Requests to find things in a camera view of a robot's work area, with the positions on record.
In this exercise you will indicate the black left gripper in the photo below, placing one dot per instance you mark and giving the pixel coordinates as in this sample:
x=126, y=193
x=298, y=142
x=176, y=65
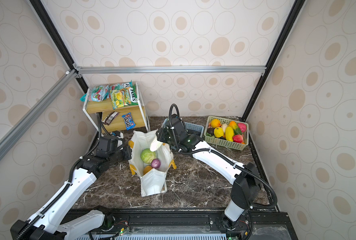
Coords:
x=128, y=152

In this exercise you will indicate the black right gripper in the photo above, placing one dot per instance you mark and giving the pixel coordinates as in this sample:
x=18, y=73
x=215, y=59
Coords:
x=160, y=136

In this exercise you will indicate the white eggplant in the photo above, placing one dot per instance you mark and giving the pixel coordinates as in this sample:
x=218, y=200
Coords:
x=155, y=145

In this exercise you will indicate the purple cabbage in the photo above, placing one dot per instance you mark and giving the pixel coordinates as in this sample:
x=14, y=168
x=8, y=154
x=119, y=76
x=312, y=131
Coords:
x=156, y=163

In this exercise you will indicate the green cabbage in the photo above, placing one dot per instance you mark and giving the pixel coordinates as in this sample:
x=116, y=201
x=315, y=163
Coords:
x=147, y=156

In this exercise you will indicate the white grocery bag yellow handles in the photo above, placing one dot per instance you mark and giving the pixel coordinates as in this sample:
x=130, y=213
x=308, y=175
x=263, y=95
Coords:
x=154, y=182

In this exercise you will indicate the green plastic basket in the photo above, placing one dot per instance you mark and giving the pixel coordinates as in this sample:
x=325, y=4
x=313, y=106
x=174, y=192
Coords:
x=210, y=138

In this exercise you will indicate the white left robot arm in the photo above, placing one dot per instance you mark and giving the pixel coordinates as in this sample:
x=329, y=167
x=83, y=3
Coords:
x=46, y=223

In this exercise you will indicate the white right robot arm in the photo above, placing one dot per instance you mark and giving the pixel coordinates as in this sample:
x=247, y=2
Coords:
x=245, y=178

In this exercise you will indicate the yellow candy snack bag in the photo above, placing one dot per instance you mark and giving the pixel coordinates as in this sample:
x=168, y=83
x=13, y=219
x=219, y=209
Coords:
x=120, y=98

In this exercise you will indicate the green gummy snack bag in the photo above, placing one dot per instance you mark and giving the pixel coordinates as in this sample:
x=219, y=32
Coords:
x=97, y=94

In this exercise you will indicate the green mint snack bag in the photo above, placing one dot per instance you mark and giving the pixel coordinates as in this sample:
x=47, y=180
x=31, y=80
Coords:
x=129, y=93

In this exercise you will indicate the blue plastic basket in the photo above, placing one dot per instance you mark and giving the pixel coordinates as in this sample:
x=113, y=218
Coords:
x=179, y=129

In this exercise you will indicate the brown chocolate bar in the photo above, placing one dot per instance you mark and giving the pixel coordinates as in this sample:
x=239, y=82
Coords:
x=109, y=118

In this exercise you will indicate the blue candy packet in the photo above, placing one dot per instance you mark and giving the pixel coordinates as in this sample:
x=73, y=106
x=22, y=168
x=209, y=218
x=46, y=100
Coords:
x=128, y=120

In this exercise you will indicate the orange fruit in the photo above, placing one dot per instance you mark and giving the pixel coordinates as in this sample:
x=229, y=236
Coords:
x=215, y=123

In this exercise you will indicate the red apple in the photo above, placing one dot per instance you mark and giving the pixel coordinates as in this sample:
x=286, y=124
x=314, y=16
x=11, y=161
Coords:
x=238, y=139

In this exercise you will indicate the pink peach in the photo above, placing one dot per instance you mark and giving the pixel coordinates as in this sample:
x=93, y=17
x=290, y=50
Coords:
x=242, y=127

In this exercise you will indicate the horizontal aluminium rail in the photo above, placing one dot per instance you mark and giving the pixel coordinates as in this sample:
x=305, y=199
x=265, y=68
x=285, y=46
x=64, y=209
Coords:
x=171, y=70

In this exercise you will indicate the left diagonal aluminium rail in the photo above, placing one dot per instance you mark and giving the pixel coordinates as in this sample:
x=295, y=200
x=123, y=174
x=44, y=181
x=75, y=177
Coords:
x=18, y=130

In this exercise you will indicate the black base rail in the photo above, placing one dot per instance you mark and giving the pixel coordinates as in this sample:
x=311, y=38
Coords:
x=191, y=224

